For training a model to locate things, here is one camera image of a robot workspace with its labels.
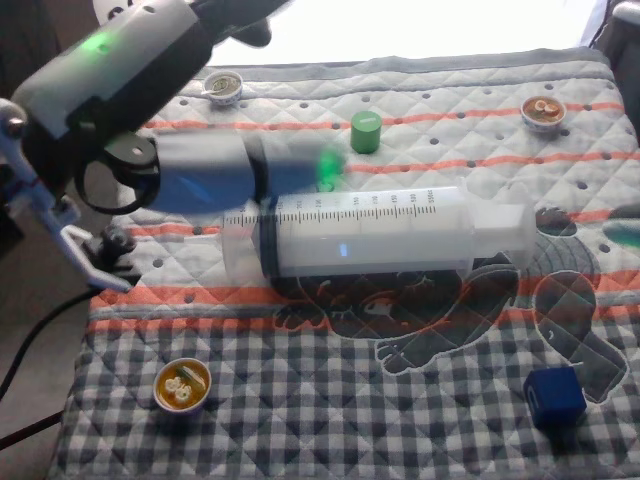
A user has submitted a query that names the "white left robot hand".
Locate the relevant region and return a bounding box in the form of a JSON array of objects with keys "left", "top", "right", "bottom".
[{"left": 149, "top": 132, "right": 349, "bottom": 214}]

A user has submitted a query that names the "large clear plastic syringe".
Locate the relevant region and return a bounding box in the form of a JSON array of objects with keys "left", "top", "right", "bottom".
[{"left": 222, "top": 177, "right": 539, "bottom": 281}]

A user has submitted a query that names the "small toy bowl with spoon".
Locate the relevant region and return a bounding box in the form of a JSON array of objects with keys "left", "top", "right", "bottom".
[{"left": 201, "top": 70, "right": 245, "bottom": 108}]

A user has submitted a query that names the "black clamp knob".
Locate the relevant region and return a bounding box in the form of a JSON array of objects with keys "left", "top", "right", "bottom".
[{"left": 97, "top": 223, "right": 137, "bottom": 271}]

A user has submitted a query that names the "green cylinder block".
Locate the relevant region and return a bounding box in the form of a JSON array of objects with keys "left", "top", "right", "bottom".
[{"left": 349, "top": 111, "right": 383, "bottom": 154}]

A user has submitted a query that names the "grey quilt with bear print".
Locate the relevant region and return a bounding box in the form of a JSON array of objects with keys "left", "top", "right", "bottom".
[{"left": 47, "top": 47, "right": 640, "bottom": 480}]

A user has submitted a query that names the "toy noodle bowl with egg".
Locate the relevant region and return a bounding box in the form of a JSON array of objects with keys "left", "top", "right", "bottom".
[{"left": 520, "top": 95, "right": 567, "bottom": 134}]

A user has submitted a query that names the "blue cube block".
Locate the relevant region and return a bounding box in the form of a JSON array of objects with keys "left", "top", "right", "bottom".
[{"left": 522, "top": 367, "right": 588, "bottom": 430}]

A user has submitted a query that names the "white metal bracket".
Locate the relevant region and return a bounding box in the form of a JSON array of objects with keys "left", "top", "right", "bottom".
[{"left": 0, "top": 98, "right": 132, "bottom": 294}]

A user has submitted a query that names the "black cable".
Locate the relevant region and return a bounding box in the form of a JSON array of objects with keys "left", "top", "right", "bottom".
[{"left": 0, "top": 288, "right": 99, "bottom": 401}]

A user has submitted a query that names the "red cable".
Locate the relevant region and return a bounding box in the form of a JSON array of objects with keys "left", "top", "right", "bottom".
[{"left": 0, "top": 417, "right": 62, "bottom": 450}]

